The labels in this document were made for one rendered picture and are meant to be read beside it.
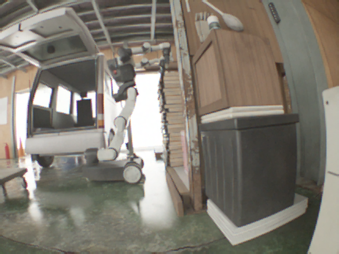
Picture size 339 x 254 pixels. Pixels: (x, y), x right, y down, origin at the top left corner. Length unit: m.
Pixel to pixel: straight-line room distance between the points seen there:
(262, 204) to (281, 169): 0.16
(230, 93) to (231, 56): 0.16
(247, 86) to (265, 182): 0.37
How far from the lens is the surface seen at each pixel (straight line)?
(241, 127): 0.55
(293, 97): 1.38
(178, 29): 1.05
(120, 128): 1.73
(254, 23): 1.40
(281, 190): 0.73
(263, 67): 0.77
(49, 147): 2.58
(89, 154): 1.87
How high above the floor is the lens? 0.48
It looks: 1 degrees up
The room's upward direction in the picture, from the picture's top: 5 degrees counter-clockwise
